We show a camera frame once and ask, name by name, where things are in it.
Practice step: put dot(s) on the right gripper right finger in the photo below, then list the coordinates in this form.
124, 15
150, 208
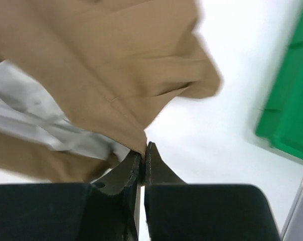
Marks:
176, 210

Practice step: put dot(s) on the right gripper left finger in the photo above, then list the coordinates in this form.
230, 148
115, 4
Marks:
102, 210

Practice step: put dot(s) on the tan brown skirt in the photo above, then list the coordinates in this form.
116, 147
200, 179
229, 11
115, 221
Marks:
80, 81

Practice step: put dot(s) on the aluminium rail frame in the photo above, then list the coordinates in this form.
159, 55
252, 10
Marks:
293, 226

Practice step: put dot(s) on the green plastic bin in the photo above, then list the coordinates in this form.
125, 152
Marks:
281, 122

